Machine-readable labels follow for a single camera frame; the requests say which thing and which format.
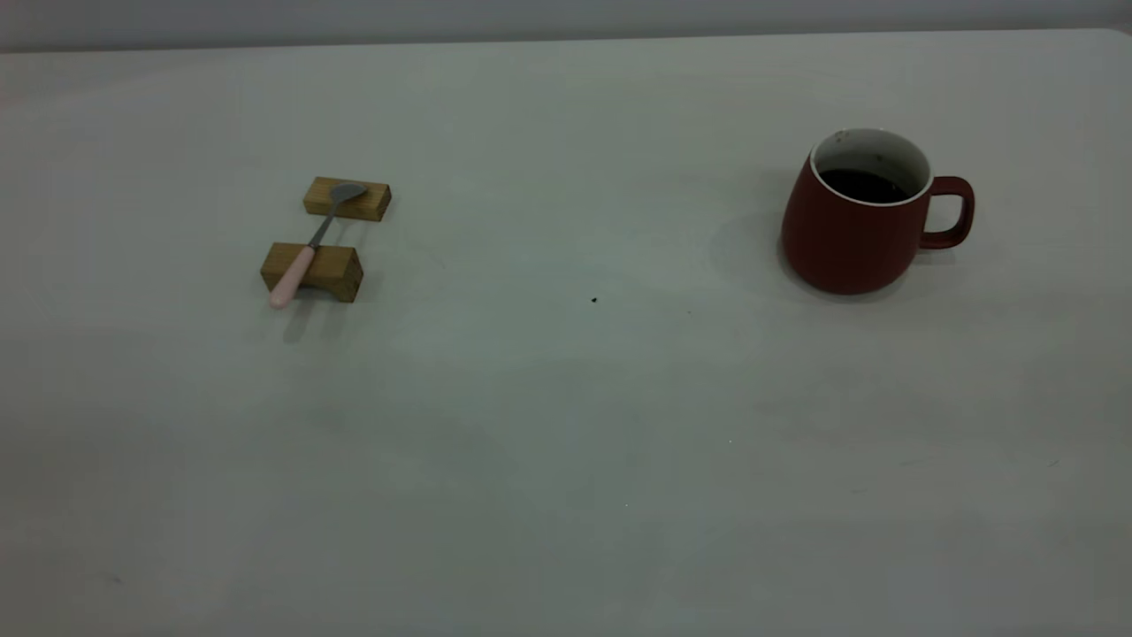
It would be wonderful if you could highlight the pink handled metal spoon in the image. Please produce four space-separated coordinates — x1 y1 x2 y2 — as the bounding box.
269 181 368 310

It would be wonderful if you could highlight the arched wooden block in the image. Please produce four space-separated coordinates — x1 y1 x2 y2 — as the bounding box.
260 242 364 303

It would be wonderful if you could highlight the red ceramic cup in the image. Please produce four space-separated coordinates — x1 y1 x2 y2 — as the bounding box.
780 128 975 295

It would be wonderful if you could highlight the dark coffee liquid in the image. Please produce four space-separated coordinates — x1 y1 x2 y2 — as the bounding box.
821 168 912 205

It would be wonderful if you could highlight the flat wooden block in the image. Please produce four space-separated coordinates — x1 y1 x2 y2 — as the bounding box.
303 176 392 222

